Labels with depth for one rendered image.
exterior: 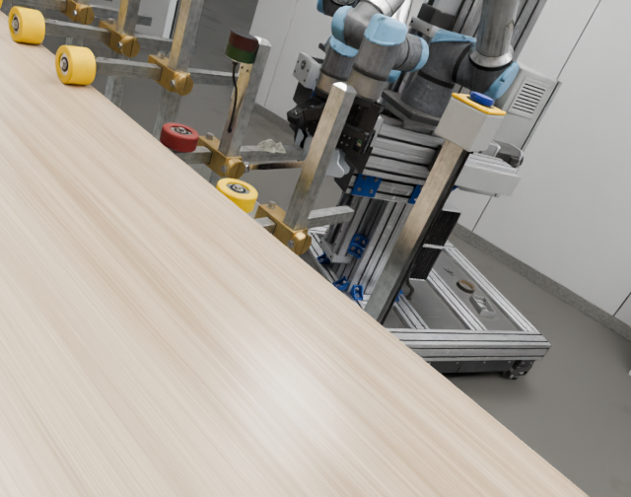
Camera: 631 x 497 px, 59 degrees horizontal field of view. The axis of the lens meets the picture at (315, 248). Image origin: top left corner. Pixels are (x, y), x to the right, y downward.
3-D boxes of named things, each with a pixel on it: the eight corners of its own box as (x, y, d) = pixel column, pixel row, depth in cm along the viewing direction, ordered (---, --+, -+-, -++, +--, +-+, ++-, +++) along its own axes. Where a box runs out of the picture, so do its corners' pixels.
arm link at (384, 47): (418, 29, 108) (397, 23, 102) (395, 83, 113) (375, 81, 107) (386, 15, 112) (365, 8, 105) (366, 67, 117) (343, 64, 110)
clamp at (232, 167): (208, 154, 138) (213, 135, 135) (242, 180, 131) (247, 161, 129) (189, 154, 133) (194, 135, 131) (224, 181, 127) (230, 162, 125)
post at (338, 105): (270, 279, 129) (345, 81, 107) (280, 288, 127) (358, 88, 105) (259, 282, 126) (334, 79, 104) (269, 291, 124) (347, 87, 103)
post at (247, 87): (207, 224, 141) (262, 35, 119) (215, 232, 139) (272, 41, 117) (195, 226, 138) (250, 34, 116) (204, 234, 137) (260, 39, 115)
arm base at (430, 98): (429, 104, 179) (443, 74, 175) (455, 121, 168) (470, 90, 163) (391, 93, 172) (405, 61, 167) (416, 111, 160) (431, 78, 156)
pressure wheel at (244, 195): (205, 221, 113) (219, 172, 108) (243, 232, 115) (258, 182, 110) (201, 241, 106) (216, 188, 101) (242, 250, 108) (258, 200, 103)
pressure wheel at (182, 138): (175, 166, 131) (186, 120, 126) (194, 182, 127) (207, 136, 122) (145, 167, 125) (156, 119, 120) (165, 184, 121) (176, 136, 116)
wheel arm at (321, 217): (340, 217, 143) (346, 203, 142) (350, 224, 142) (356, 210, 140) (207, 240, 111) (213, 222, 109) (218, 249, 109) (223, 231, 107)
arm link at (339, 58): (361, 36, 146) (364, 41, 139) (346, 76, 151) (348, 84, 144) (333, 26, 145) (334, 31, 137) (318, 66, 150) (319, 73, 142)
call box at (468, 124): (451, 136, 96) (471, 94, 93) (484, 155, 93) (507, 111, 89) (431, 136, 91) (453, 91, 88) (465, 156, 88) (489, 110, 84)
